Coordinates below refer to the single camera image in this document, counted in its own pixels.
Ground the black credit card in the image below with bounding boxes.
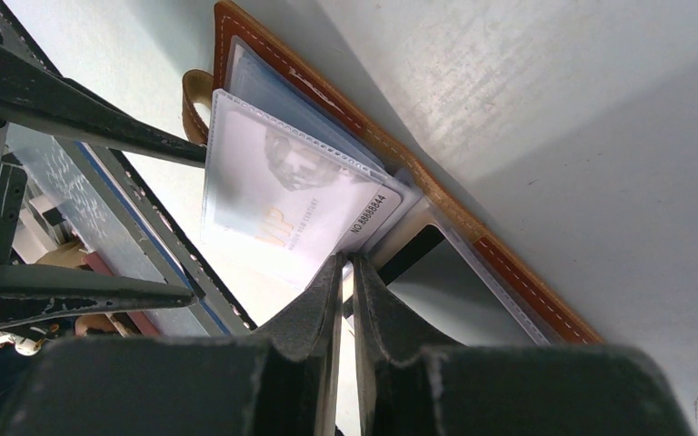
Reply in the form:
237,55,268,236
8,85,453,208
378,224,533,346

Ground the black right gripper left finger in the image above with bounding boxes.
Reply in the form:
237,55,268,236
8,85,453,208
0,254,344,435

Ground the brown leather card holder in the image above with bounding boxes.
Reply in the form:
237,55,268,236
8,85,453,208
182,1,603,343

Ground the white portrait credit card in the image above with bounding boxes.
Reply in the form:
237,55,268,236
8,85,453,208
201,90,403,288

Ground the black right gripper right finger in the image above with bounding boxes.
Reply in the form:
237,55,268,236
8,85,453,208
352,254,692,435

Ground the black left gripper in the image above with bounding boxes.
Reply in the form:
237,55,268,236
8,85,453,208
0,45,206,329

